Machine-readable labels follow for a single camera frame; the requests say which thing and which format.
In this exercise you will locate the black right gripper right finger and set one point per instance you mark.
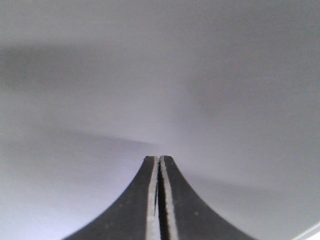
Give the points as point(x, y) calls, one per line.
point(183, 215)

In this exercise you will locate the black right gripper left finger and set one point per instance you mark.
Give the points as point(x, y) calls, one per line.
point(133, 215)

